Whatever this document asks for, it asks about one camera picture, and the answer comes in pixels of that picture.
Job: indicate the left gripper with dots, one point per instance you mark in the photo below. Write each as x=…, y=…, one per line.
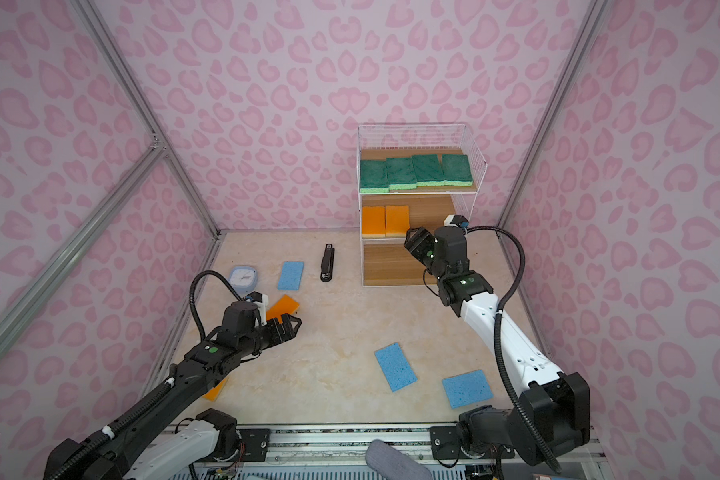
x=281, y=336

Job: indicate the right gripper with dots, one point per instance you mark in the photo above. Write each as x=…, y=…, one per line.
x=422, y=238

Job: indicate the orange sponge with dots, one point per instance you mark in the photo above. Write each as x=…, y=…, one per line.
x=397, y=221
x=213, y=394
x=373, y=222
x=286, y=305

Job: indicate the green sponge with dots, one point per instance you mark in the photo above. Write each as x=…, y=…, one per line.
x=373, y=177
x=428, y=170
x=456, y=170
x=401, y=173

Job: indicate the blue sponge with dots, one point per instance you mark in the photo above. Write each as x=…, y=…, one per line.
x=467, y=389
x=395, y=367
x=290, y=276

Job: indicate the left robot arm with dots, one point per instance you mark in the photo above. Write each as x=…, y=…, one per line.
x=110, y=452

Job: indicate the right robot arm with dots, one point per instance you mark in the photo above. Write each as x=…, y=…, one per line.
x=550, y=412

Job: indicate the blue square timer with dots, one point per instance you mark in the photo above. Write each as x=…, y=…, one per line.
x=243, y=279

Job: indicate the black stapler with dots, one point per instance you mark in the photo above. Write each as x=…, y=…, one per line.
x=327, y=263

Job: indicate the grey cloth object front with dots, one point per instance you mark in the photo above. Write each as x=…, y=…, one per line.
x=392, y=464

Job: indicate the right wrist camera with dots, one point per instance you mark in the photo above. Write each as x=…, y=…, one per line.
x=456, y=220

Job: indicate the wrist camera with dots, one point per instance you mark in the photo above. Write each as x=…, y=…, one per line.
x=261, y=301
x=456, y=220

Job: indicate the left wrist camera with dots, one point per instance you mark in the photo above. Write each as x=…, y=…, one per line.
x=261, y=301

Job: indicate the white wire wooden shelf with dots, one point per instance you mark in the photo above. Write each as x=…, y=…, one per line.
x=385, y=261

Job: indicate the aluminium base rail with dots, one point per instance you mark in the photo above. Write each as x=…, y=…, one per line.
x=321, y=451

